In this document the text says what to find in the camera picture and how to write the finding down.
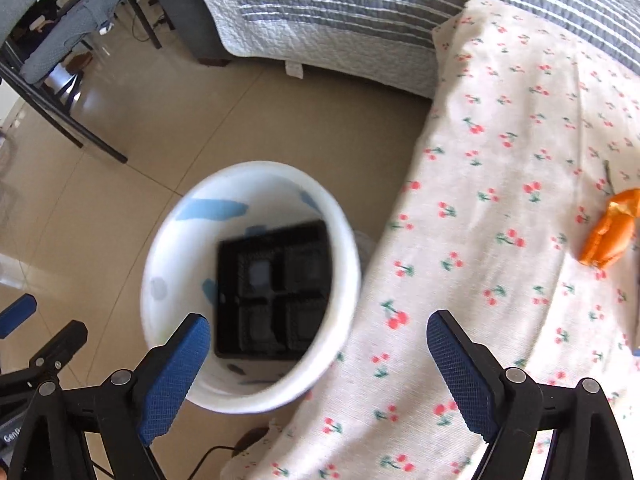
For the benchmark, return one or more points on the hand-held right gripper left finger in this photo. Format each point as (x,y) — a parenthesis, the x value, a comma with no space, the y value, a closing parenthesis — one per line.
(170,382)

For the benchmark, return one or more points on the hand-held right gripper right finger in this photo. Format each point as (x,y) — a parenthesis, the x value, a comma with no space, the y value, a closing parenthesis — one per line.
(460,380)

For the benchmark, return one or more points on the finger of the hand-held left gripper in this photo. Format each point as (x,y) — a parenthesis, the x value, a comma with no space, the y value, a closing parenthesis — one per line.
(17,315)
(65,342)

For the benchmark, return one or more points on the white bin with blue marks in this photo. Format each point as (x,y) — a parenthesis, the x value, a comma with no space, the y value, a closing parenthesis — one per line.
(175,270)

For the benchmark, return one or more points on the black plastic tray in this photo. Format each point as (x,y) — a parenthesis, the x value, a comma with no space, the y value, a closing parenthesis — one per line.
(272,290)

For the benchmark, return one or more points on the cherry print tablecloth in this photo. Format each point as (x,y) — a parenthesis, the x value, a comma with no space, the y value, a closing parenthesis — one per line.
(500,210)

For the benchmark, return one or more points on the small green fruit stem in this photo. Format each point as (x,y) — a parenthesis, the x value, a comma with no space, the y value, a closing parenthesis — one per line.
(608,177)

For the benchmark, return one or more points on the grey quilted chair cushion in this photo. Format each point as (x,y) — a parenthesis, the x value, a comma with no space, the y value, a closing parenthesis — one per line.
(75,25)

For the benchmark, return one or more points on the dark grey sofa base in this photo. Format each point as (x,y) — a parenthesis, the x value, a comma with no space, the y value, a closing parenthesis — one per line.
(175,5)

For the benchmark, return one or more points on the black frame chair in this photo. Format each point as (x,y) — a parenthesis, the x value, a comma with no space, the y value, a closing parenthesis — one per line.
(55,115)

